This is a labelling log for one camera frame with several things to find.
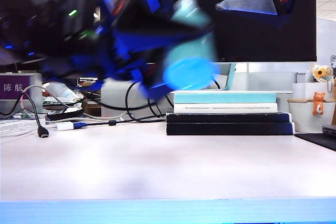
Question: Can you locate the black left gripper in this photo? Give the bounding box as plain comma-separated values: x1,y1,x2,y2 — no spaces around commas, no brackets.
88,0,215,83

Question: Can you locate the black cable with ferrite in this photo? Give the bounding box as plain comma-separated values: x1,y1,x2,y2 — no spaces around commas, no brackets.
85,115,167,128

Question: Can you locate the silver laptop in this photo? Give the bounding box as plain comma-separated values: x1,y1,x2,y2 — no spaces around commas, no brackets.
322,124,336,138

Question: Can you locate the white cardboard box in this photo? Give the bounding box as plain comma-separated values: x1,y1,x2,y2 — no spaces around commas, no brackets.
292,82,333,101

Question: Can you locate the brown wooden box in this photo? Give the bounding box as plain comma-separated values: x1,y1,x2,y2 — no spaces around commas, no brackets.
82,87,102,117

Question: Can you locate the white book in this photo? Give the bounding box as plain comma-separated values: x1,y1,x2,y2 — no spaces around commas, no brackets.
173,102,278,114

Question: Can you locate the black monitor cable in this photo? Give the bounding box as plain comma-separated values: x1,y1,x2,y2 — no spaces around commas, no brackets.
146,90,174,118

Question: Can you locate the black AOC monitor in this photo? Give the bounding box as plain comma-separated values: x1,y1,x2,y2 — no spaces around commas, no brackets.
120,0,318,63

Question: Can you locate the purple name sign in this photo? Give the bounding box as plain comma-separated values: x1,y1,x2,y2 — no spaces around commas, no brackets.
0,73,43,116

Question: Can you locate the teal spray bottle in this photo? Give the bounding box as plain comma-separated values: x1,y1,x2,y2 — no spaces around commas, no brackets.
162,0,221,91

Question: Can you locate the wooden cup lid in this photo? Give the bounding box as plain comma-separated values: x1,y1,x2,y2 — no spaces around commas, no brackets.
287,98,336,103

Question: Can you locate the black HDMI cable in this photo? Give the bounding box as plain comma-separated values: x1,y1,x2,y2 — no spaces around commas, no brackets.
19,94,50,139

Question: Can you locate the teal book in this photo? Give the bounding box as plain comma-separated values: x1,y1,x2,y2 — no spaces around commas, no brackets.
173,93,277,104

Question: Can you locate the white paper stack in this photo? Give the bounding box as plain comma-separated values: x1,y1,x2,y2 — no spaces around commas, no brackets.
0,119,47,139

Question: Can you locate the black mouse pad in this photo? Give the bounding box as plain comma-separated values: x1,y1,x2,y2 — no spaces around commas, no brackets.
294,133,336,153

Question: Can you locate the white adapter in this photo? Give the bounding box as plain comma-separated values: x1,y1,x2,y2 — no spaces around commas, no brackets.
55,122,75,132

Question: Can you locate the straw hat sunflower ornament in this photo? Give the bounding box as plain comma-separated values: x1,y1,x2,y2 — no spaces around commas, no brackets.
306,64,335,93

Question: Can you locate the black round disc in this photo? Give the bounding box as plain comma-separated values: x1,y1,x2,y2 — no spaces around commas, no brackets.
47,108,84,121

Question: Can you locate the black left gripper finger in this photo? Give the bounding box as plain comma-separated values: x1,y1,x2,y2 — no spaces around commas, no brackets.
104,68,174,102

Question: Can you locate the black looped cable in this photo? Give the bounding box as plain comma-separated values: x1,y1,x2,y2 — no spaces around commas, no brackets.
125,81,159,118

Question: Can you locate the white ceramic cup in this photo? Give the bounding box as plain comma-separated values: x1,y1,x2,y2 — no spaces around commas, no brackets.
288,101,335,134

